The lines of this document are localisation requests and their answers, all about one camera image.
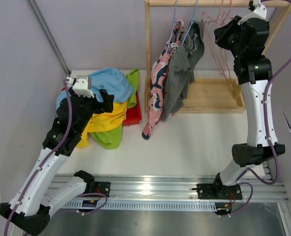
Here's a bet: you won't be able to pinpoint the blue wire hanger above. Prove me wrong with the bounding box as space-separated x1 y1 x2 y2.
166 0 179 55
181 0 199 47

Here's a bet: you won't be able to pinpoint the grey shorts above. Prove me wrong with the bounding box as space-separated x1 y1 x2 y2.
160 20 205 121

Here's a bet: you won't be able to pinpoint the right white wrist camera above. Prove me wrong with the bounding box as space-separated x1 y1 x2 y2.
237 0 267 25

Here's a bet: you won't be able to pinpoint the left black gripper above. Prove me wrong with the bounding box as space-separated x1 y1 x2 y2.
69 87 114 134

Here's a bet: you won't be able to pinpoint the white slotted cable duct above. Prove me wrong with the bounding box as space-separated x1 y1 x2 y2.
62 199 217 212

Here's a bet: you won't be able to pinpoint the lime green shorts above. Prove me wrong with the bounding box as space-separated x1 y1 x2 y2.
89 68 142 149

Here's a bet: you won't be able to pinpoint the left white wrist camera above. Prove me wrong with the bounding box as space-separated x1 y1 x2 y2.
66 75 94 98

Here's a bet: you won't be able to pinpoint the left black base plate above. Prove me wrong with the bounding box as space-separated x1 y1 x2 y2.
84 181 111 197

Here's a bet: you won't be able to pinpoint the aluminium mounting rail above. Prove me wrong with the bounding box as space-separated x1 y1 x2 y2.
21 157 290 205

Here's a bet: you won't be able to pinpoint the pink shark-print shorts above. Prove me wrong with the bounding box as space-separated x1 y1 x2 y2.
142 19 184 140

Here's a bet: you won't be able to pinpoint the red plastic tray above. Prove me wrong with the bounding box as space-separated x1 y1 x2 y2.
56 86 141 133

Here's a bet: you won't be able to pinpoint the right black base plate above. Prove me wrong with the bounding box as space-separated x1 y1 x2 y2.
192 183 242 200

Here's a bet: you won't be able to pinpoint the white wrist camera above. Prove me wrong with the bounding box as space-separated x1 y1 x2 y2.
66 75 94 98
237 0 267 25

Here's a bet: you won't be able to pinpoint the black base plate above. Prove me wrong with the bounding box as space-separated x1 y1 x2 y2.
192 183 242 200
84 181 111 197

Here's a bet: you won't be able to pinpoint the pink wire hanger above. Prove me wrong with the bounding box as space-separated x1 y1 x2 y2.
216 0 232 27
203 0 233 82
202 11 226 77

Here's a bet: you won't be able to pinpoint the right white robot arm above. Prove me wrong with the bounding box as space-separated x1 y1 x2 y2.
210 16 285 199

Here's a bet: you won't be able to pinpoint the wooden clothes rack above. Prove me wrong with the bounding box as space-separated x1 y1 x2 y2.
145 0 291 114

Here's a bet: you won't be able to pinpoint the light blue shorts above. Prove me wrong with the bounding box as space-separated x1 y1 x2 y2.
56 67 134 109

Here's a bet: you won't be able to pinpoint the yellow shorts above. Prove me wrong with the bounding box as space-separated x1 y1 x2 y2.
76 101 128 149

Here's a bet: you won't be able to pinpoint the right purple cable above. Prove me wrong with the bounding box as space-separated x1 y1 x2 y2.
228 0 291 218

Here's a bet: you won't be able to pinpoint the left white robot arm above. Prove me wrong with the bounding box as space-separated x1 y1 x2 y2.
0 89 114 236

